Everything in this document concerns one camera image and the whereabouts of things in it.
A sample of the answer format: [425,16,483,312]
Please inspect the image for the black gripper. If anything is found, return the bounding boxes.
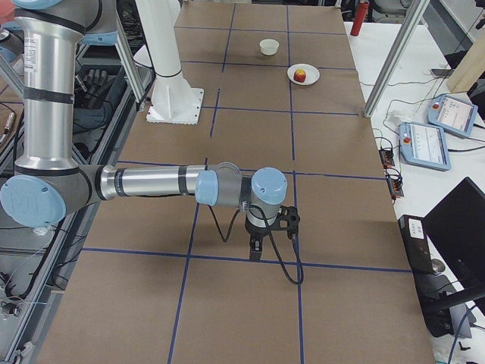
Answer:
[245,218,271,260]

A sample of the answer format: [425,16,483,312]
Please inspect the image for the red yellow apple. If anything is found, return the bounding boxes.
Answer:
[293,68,307,83]

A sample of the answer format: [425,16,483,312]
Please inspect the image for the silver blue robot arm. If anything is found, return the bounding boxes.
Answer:
[1,1,290,260]

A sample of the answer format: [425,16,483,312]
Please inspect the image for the white plate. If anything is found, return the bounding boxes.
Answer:
[287,64,320,86]

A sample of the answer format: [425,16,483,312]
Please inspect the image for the white bowl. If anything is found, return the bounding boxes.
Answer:
[259,39,280,56]

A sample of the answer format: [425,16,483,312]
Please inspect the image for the orange black electronics board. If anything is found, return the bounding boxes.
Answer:
[378,148,395,168]

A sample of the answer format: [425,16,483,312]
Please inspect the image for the black computer box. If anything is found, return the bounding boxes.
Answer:
[398,215,433,275]

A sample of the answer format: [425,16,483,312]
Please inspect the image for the brown paper table cover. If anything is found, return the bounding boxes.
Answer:
[37,2,434,363]

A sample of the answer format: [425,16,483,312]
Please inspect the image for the near blue teach pendant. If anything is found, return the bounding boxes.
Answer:
[399,122,451,171]

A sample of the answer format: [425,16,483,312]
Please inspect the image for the blue teach pendant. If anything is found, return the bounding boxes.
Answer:
[399,122,451,171]
[427,94,478,138]

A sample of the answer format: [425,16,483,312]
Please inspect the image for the black monitor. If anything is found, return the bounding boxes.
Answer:
[423,177,484,312]

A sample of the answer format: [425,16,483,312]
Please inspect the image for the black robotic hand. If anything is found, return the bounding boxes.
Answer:
[74,68,114,109]

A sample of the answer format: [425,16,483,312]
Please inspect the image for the far blue teach pendant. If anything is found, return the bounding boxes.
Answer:
[427,94,478,138]

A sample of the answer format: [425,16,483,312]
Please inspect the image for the red bottle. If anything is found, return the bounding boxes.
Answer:
[350,0,369,36]

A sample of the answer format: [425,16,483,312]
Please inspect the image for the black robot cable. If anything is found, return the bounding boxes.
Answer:
[208,202,305,285]

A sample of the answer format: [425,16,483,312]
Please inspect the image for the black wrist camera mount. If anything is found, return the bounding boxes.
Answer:
[273,206,300,240]

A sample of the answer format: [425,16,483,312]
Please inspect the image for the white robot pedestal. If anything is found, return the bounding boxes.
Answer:
[136,0,204,125]

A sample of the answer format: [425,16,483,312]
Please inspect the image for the aluminium side frame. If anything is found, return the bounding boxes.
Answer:
[1,31,151,363]

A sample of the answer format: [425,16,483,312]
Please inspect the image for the aluminium frame post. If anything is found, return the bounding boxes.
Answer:
[363,0,430,118]

